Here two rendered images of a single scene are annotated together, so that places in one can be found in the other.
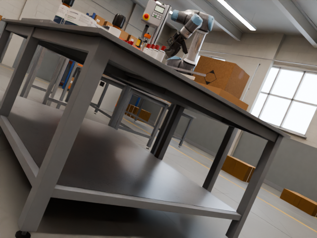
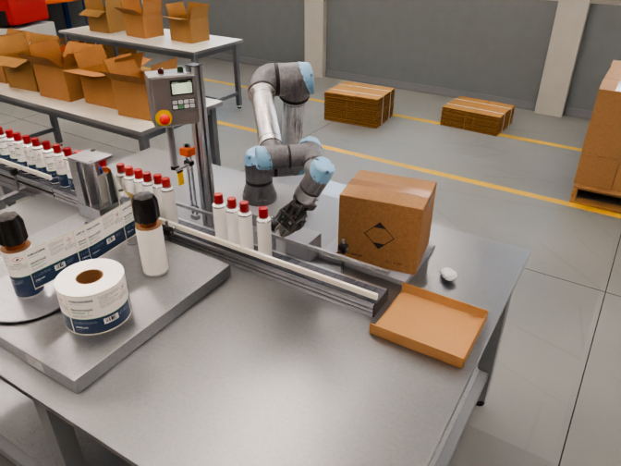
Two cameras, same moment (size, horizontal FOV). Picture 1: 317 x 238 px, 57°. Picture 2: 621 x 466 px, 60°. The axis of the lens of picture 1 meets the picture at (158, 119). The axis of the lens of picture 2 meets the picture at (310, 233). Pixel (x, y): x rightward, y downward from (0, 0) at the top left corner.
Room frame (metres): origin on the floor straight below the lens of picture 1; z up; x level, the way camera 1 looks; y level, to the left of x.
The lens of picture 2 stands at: (0.55, 0.56, 1.96)
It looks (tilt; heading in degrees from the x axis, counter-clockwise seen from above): 30 degrees down; 341
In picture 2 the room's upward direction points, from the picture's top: straight up
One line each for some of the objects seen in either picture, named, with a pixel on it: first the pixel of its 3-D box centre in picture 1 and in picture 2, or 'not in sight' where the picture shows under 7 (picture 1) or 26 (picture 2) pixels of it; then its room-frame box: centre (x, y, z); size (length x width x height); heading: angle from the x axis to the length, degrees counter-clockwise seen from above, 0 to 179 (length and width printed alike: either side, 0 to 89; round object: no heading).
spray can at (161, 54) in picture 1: (158, 59); (264, 232); (2.18, 0.17, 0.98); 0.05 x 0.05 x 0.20
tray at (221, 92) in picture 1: (214, 94); (429, 321); (1.69, -0.24, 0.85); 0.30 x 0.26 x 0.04; 39
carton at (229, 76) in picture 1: (217, 82); (386, 220); (2.12, -0.28, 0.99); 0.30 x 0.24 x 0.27; 49
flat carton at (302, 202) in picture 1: (303, 203); (477, 115); (5.37, -3.05, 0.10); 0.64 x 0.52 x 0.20; 36
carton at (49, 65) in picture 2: not in sight; (66, 70); (5.02, 0.96, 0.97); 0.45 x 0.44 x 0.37; 131
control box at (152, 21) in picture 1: (154, 14); (173, 98); (2.60, 0.40, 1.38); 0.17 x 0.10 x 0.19; 94
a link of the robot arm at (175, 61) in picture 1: (173, 63); (260, 163); (2.62, 0.07, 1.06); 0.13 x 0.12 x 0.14; 81
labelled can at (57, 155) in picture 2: not in sight; (61, 165); (3.07, 0.89, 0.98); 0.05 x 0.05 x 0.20
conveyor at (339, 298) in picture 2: not in sight; (194, 236); (2.46, 0.39, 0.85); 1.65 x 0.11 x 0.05; 39
